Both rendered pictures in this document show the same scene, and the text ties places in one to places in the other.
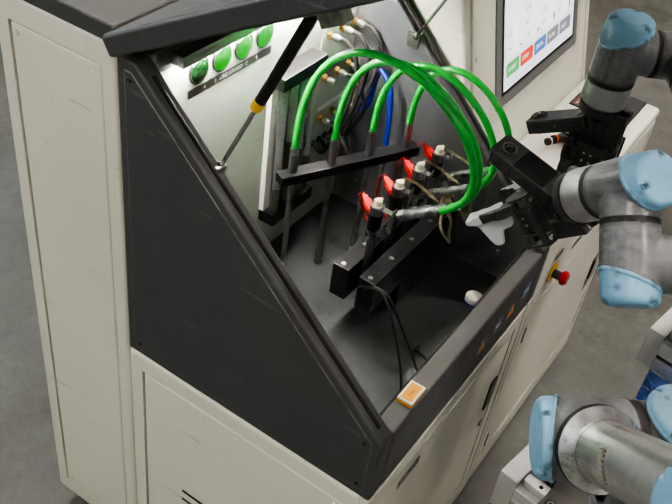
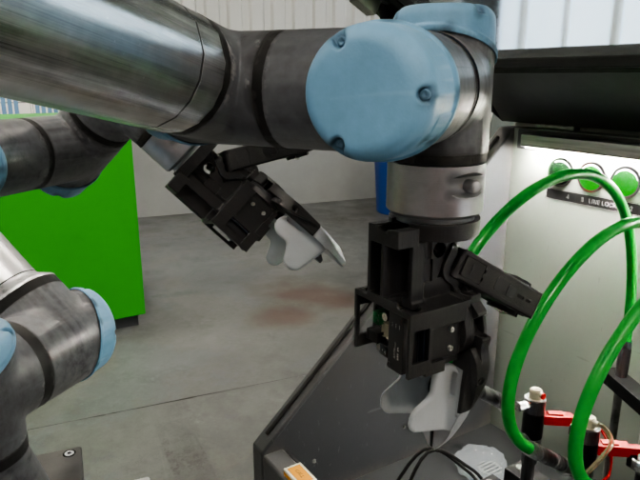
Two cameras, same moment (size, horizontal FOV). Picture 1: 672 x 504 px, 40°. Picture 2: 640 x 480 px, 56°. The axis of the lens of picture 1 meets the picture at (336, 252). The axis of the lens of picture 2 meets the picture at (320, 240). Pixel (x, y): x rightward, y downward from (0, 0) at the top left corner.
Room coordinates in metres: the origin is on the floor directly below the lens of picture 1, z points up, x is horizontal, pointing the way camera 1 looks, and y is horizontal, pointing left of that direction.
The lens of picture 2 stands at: (1.49, -0.85, 1.54)
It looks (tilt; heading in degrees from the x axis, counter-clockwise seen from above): 15 degrees down; 119
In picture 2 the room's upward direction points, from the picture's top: straight up
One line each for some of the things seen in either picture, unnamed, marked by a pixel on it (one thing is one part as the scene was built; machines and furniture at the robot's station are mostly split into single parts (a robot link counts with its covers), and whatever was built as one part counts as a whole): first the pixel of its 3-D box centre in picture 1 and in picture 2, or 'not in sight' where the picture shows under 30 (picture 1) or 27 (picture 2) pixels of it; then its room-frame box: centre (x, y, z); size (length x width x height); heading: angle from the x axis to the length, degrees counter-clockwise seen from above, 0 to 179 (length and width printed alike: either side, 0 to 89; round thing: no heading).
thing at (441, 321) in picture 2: (595, 135); (423, 289); (1.34, -0.40, 1.38); 0.09 x 0.08 x 0.12; 61
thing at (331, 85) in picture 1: (340, 70); not in sight; (1.73, 0.05, 1.20); 0.13 x 0.03 x 0.31; 151
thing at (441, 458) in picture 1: (427, 486); not in sight; (1.26, -0.29, 0.45); 0.65 x 0.02 x 0.68; 151
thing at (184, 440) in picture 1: (324, 435); not in sight; (1.40, -0.04, 0.39); 0.70 x 0.58 x 0.79; 151
